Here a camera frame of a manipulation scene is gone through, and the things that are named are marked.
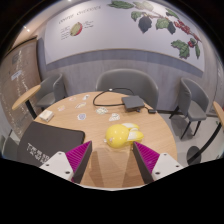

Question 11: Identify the grey upholstered chair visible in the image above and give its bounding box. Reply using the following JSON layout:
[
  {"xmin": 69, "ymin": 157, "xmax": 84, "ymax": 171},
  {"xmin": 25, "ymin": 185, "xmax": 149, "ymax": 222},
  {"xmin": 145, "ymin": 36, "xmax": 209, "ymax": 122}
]
[
  {"xmin": 168, "ymin": 77, "xmax": 210, "ymax": 140},
  {"xmin": 95, "ymin": 68, "xmax": 160, "ymax": 110},
  {"xmin": 34, "ymin": 73, "xmax": 67, "ymax": 112},
  {"xmin": 0, "ymin": 134, "xmax": 19, "ymax": 162}
]

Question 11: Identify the small white box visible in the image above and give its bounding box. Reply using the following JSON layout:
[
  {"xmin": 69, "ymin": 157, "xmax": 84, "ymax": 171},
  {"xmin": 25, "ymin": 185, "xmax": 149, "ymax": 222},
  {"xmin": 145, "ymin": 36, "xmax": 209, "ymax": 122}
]
[{"xmin": 39, "ymin": 109, "xmax": 55, "ymax": 123}]

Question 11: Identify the yellow computer mouse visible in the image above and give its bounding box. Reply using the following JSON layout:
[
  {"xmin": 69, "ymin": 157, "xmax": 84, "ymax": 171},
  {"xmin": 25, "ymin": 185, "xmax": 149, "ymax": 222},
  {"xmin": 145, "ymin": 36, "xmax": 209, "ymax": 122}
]
[{"xmin": 105, "ymin": 122, "xmax": 145, "ymax": 149}]

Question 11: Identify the black cable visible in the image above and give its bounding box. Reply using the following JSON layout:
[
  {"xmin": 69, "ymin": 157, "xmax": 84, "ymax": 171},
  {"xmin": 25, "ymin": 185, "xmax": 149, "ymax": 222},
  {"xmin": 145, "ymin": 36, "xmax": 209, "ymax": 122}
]
[{"xmin": 92, "ymin": 87, "xmax": 135, "ymax": 108}]

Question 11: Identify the dark grey flat box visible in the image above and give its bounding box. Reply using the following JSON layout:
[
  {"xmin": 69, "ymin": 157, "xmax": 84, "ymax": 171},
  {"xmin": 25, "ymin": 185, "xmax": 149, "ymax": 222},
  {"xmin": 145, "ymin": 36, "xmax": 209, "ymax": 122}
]
[{"xmin": 121, "ymin": 95, "xmax": 146, "ymax": 113}]

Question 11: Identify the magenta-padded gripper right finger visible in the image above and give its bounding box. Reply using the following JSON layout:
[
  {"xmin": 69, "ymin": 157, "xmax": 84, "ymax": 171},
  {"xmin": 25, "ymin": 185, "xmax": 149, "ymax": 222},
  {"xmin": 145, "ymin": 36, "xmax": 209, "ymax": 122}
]
[{"xmin": 132, "ymin": 141, "xmax": 185, "ymax": 185}]

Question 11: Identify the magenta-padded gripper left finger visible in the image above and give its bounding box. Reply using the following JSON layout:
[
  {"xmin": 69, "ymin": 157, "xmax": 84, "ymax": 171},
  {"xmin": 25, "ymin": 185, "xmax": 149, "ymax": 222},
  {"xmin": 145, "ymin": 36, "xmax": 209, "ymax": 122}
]
[{"xmin": 39, "ymin": 140, "xmax": 94, "ymax": 185}]

